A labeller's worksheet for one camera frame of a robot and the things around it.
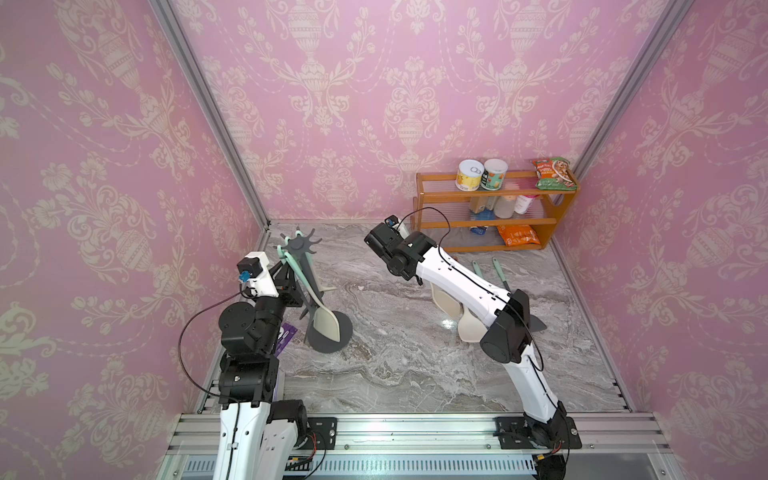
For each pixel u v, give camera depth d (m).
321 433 0.75
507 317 0.53
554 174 0.89
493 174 0.87
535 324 0.91
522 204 0.99
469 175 0.87
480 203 1.00
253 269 0.51
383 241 0.66
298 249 0.61
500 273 1.05
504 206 1.00
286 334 0.90
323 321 0.80
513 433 0.73
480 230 1.13
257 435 0.46
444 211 1.17
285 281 0.58
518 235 1.11
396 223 0.76
